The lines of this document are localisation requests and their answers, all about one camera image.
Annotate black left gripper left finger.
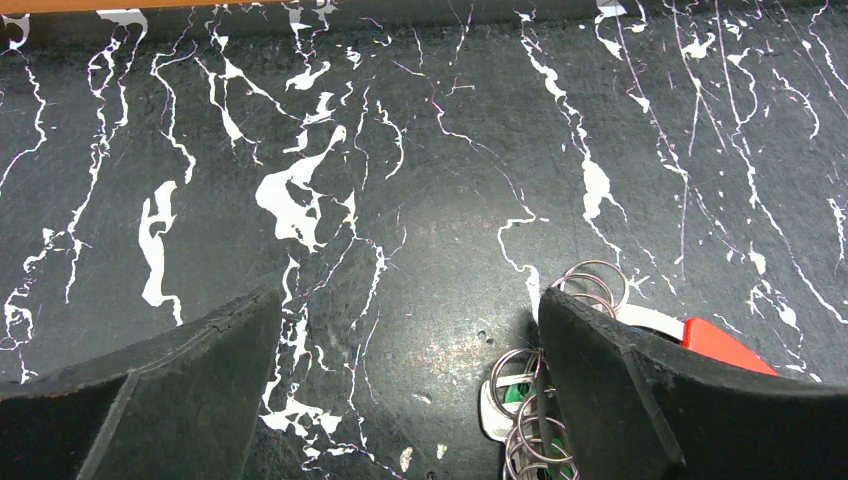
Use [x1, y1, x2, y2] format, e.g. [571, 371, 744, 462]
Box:
[1, 289, 281, 479]

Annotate orange wooden rack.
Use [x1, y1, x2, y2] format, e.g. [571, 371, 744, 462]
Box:
[1, 0, 230, 14]

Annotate red white key ring bundle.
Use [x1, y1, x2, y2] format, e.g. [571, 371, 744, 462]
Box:
[479, 259, 778, 480]

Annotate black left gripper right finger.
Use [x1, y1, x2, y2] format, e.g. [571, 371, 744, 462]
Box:
[538, 289, 847, 479]

